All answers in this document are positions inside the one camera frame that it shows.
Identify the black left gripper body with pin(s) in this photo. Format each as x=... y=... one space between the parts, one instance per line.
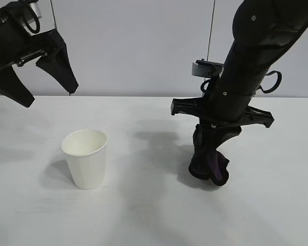
x=7 y=38

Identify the dark purple black cloth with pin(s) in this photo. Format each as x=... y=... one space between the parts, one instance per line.
x=218 y=170

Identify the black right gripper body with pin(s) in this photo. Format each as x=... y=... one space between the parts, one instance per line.
x=228 y=105

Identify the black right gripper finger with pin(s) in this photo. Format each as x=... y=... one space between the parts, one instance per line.
x=207 y=139
x=224 y=134

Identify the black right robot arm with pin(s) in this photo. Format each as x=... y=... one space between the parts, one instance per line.
x=261 y=38

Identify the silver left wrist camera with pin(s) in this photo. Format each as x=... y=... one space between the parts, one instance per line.
x=32 y=11

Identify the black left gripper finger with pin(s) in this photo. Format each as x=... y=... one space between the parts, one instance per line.
x=64 y=69
x=12 y=87

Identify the white paper cup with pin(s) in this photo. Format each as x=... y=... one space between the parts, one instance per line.
x=87 y=164

